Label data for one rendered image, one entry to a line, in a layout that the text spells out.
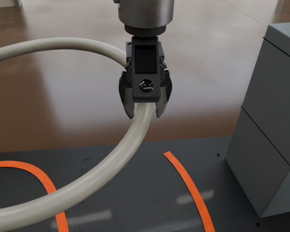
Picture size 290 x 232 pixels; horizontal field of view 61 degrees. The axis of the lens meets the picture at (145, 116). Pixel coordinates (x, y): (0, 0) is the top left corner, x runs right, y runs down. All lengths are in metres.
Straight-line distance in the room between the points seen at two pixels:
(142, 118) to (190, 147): 1.23
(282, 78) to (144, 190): 0.87
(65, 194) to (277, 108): 0.94
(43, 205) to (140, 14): 0.30
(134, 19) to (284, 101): 0.82
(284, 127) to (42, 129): 1.50
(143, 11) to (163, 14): 0.03
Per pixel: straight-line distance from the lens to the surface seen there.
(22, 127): 1.97
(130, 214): 1.35
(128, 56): 0.46
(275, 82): 1.13
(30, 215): 0.37
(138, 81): 0.40
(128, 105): 0.50
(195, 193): 1.43
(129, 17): 0.40
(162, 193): 1.41
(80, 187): 0.36
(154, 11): 0.39
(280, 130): 1.15
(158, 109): 0.52
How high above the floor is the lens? 1.21
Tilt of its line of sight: 40 degrees down
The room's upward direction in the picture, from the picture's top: straight up
